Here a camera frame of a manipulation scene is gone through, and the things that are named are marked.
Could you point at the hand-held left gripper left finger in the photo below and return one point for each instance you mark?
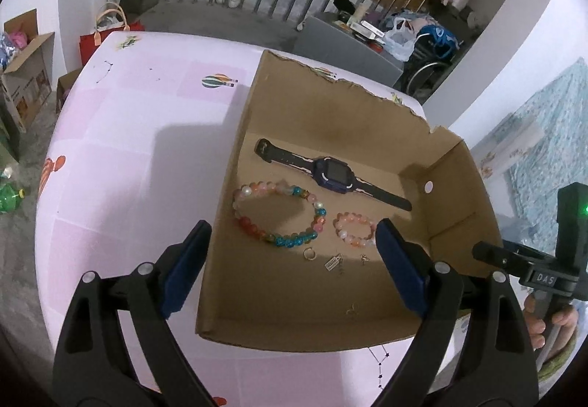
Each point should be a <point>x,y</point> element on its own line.
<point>186,269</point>

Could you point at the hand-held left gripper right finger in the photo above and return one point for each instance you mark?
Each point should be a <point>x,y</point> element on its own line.
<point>399,269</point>

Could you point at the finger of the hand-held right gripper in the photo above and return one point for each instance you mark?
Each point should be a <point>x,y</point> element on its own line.
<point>489,253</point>

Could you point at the small bronze charm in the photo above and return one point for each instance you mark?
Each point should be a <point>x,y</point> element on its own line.
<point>364,258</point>

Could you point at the small looped earring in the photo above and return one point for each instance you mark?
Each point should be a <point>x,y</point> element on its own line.
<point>351,309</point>

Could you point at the silver rectangular charm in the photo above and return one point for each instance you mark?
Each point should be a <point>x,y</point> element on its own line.
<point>334,263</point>

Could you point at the person's right hand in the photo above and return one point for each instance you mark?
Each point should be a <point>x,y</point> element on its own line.
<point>532,329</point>

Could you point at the cream printed cloth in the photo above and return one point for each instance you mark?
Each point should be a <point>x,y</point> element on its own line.
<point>505,149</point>

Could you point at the dark blue wristwatch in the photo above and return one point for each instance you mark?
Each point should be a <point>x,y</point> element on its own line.
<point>330,175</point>

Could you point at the blue patterned blanket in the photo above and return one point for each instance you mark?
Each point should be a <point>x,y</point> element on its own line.
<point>551,136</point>

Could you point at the pink printed tablecloth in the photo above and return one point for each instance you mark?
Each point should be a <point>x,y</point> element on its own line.
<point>138,159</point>

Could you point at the green plastic bottle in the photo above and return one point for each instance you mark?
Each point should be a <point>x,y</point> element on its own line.
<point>11,199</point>

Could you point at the wheelchair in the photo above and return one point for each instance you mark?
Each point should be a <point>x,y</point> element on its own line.
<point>425,55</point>

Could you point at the small brown cardboard box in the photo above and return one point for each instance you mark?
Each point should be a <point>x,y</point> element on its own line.
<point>69,90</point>

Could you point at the blue bag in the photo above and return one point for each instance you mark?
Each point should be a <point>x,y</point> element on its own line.
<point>441,39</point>

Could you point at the white plastic bag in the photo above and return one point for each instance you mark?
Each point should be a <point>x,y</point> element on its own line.
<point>399,41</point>

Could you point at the grey cabinet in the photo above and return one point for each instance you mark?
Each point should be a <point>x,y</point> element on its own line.
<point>330,41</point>

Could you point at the red shopping bag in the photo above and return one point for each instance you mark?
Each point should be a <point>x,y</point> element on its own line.
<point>89,48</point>

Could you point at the white flat box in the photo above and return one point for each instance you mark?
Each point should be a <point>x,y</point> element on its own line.
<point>367,30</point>

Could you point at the open printed cardboard box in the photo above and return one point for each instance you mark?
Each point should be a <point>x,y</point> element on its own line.
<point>27,80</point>

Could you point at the purple cup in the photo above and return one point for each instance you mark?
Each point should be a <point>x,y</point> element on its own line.
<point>375,17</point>

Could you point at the white cylinder cup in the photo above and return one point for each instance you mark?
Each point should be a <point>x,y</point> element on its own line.
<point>363,11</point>

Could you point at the plastic bag of colourful things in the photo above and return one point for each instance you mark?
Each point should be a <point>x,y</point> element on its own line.
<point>11,44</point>

